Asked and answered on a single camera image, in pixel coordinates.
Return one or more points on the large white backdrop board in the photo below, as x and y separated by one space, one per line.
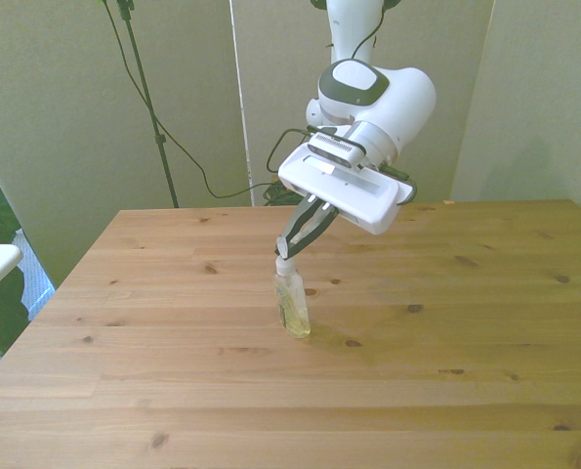
65 122

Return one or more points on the clear sanitizer bottle white cap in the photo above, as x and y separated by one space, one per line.
293 305

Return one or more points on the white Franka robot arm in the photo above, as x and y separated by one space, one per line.
397 102

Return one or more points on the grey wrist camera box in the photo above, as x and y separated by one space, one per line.
335 146

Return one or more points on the black camera stand pole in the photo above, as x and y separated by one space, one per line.
149 102

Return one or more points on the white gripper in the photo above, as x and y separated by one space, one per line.
348 195

